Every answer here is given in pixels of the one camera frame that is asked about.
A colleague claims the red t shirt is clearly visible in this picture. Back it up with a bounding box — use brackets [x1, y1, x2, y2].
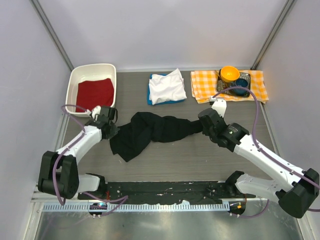
[76, 78, 115, 110]

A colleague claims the blue mug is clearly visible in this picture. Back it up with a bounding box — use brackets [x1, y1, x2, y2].
[230, 78, 249, 97]

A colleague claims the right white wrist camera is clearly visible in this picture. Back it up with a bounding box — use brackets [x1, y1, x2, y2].
[209, 97, 227, 118]

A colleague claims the white t shirt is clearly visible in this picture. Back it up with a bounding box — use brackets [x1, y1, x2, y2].
[148, 67, 187, 105]

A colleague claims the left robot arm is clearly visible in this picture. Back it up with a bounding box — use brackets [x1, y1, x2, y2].
[37, 105, 119, 205]

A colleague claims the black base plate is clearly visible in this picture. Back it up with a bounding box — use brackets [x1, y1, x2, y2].
[89, 181, 255, 205]

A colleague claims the orange checkered cloth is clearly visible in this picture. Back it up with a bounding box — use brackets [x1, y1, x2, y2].
[190, 70, 269, 104]

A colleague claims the slotted cable duct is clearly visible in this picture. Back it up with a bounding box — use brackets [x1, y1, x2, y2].
[42, 201, 230, 213]

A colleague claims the black t shirt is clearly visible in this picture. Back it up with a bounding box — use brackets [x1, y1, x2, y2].
[109, 112, 203, 162]

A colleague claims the blue t shirt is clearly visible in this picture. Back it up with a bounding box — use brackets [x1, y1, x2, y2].
[146, 73, 186, 106]

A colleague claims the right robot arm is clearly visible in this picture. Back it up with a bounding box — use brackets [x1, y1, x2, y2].
[198, 108, 320, 219]

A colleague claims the orange bowl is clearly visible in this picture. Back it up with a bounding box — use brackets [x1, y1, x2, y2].
[219, 66, 240, 83]

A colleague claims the white plastic tub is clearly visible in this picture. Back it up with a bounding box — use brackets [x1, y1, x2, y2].
[65, 63, 117, 118]

